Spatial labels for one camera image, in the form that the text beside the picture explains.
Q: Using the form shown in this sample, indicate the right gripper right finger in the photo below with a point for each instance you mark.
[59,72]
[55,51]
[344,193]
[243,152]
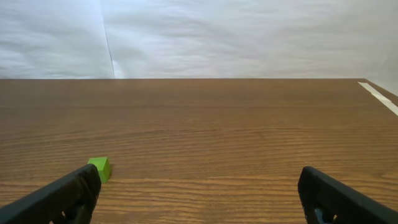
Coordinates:
[335,196]

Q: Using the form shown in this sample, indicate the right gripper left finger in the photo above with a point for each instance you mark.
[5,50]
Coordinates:
[62,196]

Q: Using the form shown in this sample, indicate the green cube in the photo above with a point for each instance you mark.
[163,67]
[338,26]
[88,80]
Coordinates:
[104,170]

